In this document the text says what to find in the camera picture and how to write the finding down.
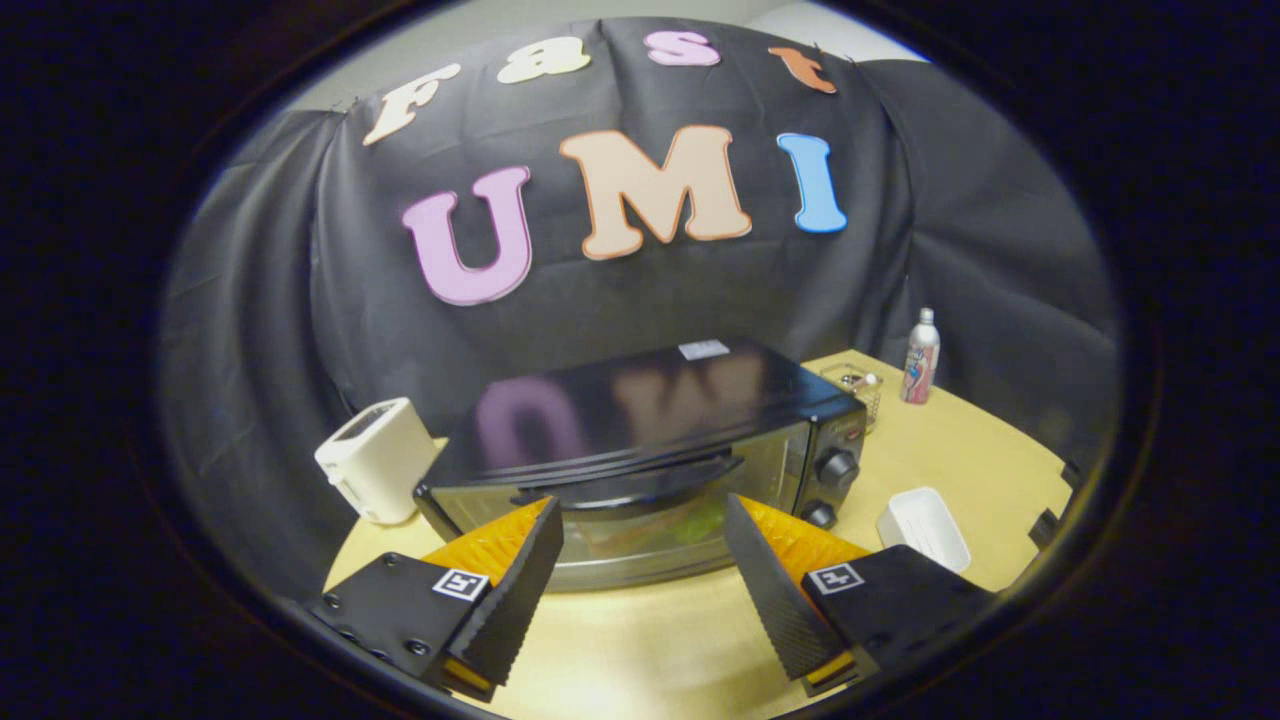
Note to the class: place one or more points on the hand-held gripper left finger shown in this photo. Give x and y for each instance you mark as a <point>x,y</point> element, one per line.
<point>520,590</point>

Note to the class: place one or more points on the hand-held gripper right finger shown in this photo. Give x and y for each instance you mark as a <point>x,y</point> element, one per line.
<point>770,590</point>

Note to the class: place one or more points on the sandwich with lettuce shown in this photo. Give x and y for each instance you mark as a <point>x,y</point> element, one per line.
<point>702,522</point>

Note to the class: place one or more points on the black toaster oven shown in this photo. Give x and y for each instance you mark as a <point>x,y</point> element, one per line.
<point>640,410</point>

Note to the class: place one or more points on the white pop-up toaster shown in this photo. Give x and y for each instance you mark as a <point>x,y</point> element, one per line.
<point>380,460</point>

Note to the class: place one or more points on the white plastic dish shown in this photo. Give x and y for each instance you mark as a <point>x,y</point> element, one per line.
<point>925,525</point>

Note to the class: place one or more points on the small white bottle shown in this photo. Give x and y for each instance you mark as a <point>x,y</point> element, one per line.
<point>866,381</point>

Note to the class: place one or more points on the pink label drink bottle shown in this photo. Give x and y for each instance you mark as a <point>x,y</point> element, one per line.
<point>920,360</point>

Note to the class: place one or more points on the black table clamp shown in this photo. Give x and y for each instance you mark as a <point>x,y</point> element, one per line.
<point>1074,475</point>
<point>1045,528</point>

